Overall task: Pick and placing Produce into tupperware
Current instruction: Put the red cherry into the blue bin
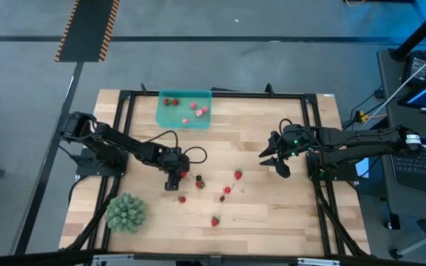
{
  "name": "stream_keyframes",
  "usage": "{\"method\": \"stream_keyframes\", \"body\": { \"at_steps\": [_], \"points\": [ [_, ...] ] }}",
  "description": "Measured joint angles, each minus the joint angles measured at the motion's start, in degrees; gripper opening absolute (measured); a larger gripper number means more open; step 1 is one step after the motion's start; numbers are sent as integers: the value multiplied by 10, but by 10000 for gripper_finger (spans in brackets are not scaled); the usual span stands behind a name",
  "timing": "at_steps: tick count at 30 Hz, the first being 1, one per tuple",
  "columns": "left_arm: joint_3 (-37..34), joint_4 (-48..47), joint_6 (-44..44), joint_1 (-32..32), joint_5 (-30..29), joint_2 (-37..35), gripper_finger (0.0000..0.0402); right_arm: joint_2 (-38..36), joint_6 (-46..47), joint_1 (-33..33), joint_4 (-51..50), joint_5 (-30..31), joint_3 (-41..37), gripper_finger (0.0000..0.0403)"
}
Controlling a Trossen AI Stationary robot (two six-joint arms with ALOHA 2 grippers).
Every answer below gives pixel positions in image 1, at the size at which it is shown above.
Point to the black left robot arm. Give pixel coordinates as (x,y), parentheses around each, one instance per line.
(124,142)

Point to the black diagonal pole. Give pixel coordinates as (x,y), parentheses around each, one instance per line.
(420,31)

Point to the green artificial succulent plant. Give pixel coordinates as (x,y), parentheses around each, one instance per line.
(125,213)

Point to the teal translucent tupperware container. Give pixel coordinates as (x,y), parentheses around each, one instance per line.
(176,114)

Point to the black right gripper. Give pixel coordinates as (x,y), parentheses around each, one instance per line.
(298,136)

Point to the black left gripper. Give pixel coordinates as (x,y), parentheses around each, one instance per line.
(174,162)

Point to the small pink toy fruit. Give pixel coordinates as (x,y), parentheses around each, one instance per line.
(186,120)
(205,109)
(199,113)
(193,105)

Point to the black toy cherry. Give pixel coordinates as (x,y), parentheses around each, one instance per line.
(198,177)

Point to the black aluminium table frame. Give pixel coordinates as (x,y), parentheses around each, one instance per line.
(235,95)

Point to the yellow power plug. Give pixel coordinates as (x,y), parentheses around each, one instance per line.
(362,116)

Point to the long-stemmed red toy strawberry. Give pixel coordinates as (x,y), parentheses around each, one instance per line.
(182,199)

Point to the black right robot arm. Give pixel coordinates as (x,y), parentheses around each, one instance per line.
(364,138)

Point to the black hazard-striped floor mat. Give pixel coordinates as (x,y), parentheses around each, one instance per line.
(87,29)

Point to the black power adapter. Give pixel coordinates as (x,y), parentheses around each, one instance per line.
(418,68)

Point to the black desk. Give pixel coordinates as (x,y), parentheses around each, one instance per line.
(390,107)

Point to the black laptop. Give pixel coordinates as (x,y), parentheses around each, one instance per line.
(420,173)

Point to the silver metal bracket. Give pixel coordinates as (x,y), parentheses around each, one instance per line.
(318,262)
(113,260)

